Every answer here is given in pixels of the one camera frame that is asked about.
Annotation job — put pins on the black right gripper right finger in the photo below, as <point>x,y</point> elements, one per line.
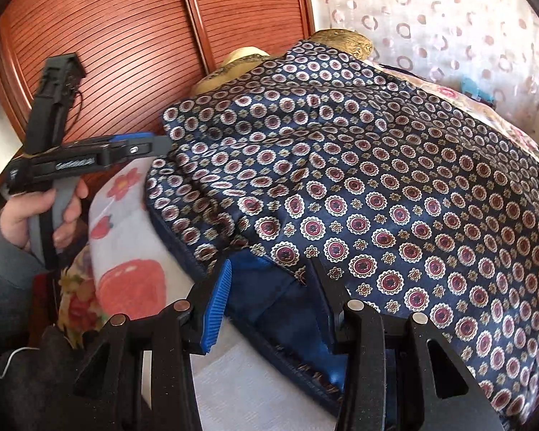
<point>396,365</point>

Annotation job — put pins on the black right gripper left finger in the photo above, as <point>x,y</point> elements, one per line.
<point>105,392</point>

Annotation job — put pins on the navy medallion patterned garment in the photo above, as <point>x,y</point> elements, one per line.
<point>410,203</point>

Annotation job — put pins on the grey left sleeve forearm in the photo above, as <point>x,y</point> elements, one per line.
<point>18,269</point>

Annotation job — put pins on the person's left hand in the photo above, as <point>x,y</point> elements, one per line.
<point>14,219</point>

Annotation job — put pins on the floral rose bed blanket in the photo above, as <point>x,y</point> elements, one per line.
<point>79,311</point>

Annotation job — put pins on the white flower print sheet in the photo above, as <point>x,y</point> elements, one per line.
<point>134,273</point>

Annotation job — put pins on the wooden louvered wardrobe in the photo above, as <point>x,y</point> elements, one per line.
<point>139,55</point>

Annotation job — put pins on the blue box at bed head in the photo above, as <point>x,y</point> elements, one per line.
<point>472,90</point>

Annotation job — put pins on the white circle pattern curtain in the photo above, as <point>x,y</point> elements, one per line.
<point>494,43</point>

